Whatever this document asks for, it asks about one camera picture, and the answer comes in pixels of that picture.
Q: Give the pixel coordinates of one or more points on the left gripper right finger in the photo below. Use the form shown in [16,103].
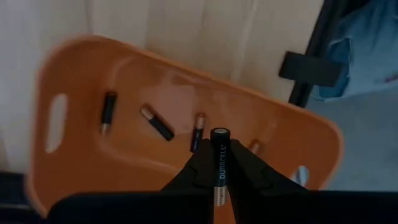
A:
[280,208]

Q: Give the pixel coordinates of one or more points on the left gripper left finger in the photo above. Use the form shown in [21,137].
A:
[155,208]

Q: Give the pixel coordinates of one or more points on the black frame bracket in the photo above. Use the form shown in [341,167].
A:
[311,70]

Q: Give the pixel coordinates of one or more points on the orange plastic bin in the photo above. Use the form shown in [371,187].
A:
[186,93]

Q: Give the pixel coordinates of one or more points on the black copper Duracell AAA battery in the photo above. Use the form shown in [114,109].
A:
[255,146]
[109,109]
[198,130]
[160,126]
[220,161]

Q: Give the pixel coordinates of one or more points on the blue fabric object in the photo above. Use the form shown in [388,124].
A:
[367,46]

